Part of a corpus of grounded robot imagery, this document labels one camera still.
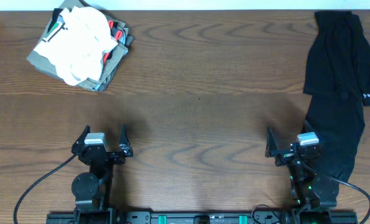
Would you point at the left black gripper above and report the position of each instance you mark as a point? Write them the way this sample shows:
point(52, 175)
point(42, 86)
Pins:
point(125, 150)

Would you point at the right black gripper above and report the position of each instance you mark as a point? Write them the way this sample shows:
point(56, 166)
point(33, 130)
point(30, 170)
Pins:
point(285, 155)

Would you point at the black t-shirt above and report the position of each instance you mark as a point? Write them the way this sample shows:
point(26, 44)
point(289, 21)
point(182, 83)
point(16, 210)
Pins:
point(338, 79)

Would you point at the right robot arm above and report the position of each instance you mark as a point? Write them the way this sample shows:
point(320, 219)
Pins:
point(315, 193)

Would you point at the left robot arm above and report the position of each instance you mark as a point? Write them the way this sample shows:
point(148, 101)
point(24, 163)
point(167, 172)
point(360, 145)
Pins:
point(91, 189)

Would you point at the olive folded garment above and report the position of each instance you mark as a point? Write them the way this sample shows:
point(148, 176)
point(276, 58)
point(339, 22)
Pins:
point(43, 65)

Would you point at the red and grey folded garment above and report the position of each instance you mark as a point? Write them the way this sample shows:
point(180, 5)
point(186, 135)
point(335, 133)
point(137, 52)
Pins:
point(117, 34)

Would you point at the white folded garment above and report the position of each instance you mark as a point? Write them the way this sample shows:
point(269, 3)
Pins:
point(77, 43)

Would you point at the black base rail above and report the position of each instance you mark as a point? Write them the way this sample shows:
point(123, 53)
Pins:
point(259, 216)

